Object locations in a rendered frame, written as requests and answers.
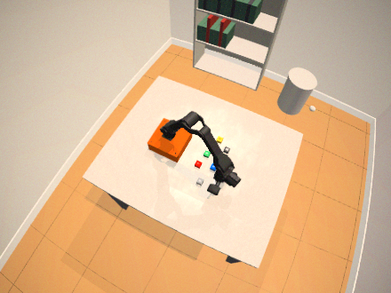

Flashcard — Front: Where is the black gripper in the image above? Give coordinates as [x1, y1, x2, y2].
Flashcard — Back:
[207, 171, 225, 195]

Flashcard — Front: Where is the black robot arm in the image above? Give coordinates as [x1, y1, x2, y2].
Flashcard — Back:
[159, 110, 241, 188]

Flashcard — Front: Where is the green block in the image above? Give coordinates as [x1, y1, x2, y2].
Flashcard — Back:
[203, 150, 211, 158]

